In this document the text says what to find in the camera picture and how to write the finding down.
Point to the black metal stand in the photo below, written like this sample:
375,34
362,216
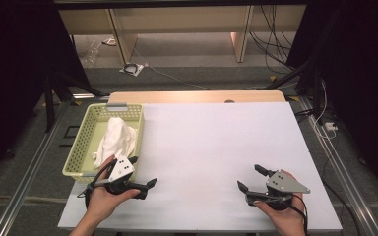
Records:
318,98
49,108

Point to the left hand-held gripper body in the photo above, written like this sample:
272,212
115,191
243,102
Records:
121,168

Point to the white t-shirt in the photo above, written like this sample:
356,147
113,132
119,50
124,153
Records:
116,137

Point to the black curtain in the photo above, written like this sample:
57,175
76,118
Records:
367,65
6,65

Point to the person's left hand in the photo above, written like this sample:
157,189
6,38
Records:
101,200

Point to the pale green plastic basket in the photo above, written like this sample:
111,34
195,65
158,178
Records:
78,154

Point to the person's right hand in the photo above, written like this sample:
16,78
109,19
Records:
285,219

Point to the small white object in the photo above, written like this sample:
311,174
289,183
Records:
109,42

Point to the light wooden table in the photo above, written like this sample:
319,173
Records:
177,97

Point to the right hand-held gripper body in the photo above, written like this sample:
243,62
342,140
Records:
285,183

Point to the clear plastic bag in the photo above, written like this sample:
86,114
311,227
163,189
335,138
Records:
90,54

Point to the white power adapter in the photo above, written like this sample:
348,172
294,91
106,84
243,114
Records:
329,126

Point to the aluminium floor rail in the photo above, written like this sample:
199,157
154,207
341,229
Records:
31,173
344,173

